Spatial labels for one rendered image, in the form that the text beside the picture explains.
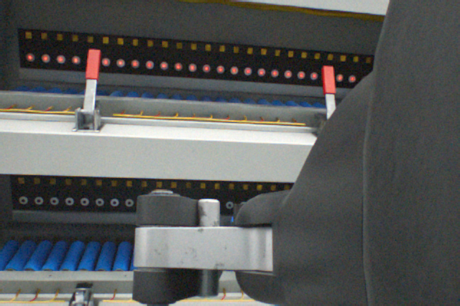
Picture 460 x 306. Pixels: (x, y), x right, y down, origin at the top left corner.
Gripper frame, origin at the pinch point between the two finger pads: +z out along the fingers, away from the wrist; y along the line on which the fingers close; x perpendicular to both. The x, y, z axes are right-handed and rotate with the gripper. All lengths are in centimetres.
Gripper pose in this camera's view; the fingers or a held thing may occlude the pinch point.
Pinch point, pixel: (268, 245)
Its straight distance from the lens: 23.7
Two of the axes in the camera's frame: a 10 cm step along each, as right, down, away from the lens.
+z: -1.5, 2.1, 9.7
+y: -9.9, -0.4, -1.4
